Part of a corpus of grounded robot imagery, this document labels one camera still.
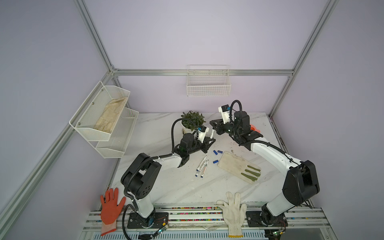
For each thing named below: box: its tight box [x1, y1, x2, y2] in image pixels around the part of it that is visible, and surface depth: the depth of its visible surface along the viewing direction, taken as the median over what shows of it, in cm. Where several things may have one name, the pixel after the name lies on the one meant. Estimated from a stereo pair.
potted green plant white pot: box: [180, 110, 206, 134], surface depth 96 cm
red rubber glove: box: [100, 188, 126, 237], surface depth 77 cm
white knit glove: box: [214, 191, 247, 238], surface depth 78 cm
